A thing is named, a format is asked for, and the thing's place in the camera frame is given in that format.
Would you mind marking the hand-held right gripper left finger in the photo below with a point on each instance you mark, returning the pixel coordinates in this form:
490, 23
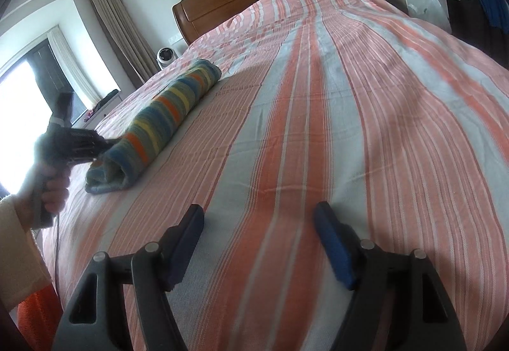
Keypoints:
183, 251

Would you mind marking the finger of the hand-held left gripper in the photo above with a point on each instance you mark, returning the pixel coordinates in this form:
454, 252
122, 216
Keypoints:
105, 144

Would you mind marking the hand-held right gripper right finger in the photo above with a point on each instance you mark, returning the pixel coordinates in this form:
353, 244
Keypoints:
336, 251

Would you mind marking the colourful striped cloth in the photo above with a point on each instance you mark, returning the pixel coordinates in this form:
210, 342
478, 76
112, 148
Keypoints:
167, 108

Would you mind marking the person's left forearm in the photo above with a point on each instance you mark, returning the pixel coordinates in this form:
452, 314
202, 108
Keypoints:
16, 247

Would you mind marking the person's left hand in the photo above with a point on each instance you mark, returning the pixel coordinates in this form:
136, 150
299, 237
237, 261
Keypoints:
57, 192

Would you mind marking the white low cabinet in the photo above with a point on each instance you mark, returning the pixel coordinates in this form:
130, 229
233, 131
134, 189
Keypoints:
99, 112

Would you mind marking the window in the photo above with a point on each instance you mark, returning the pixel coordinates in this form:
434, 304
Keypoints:
16, 96

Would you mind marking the white curtain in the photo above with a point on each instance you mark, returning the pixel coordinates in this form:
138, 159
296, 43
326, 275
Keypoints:
75, 72

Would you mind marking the small white fan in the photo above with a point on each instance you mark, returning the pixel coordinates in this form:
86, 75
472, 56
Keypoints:
163, 57

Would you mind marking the brown curtain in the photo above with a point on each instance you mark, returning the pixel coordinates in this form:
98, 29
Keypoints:
119, 29

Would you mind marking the pink striped bed sheet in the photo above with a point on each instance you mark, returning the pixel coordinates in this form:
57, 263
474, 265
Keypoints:
318, 116

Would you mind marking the orange cloth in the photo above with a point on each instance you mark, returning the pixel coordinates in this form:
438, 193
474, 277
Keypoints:
35, 315

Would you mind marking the black garment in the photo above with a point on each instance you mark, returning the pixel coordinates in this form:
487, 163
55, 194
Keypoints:
469, 25

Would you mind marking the white plastic bag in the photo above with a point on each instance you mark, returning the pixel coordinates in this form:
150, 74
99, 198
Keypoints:
431, 5

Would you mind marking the white wall outlet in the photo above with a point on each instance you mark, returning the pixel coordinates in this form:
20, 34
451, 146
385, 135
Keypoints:
175, 39

